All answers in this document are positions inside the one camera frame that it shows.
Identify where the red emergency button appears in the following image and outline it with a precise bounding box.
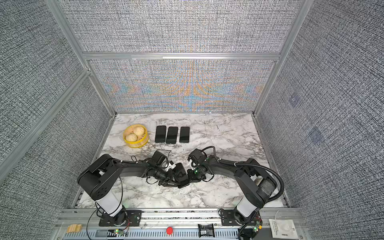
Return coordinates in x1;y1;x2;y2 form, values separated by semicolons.
166;227;173;235

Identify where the aluminium front rail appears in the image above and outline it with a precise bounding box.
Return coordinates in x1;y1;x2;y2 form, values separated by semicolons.
50;207;313;240

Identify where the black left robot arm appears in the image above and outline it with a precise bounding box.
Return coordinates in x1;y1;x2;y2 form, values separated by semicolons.
77;151;181;217

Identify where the yellow bamboo steamer basket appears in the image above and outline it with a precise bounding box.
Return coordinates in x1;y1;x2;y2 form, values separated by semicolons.
123;124;149;149

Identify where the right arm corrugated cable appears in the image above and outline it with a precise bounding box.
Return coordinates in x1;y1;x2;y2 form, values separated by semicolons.
200;146;285;229

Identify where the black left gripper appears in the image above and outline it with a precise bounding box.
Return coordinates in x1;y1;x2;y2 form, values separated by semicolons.
154;167;183;188

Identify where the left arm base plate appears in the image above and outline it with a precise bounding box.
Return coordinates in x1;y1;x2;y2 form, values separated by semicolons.
99;210;143;227

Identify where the light blue phone case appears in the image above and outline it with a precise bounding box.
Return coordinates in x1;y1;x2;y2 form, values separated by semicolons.
179;127;190;143

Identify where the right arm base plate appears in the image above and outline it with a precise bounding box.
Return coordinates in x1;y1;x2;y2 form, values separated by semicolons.
218;209;263;226

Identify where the small black electronics box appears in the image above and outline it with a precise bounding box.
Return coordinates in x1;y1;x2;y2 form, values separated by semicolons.
198;224;216;238

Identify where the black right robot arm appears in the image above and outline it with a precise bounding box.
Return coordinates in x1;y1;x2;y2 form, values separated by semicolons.
187;146;285;225

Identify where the wooden clips stack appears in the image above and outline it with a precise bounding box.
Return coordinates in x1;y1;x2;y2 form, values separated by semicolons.
66;224;83;234

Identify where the right steamed bun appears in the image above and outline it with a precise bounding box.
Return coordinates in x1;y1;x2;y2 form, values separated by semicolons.
134;126;146;138

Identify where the left steamed bun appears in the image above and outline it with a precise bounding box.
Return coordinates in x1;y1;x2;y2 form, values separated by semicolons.
125;133;138;142

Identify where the steamed bun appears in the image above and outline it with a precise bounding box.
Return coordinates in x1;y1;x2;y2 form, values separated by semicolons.
134;126;146;138
125;133;138;142

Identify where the black phone case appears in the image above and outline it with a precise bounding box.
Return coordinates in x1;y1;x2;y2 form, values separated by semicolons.
173;163;190;189
166;127;179;144
155;126;167;143

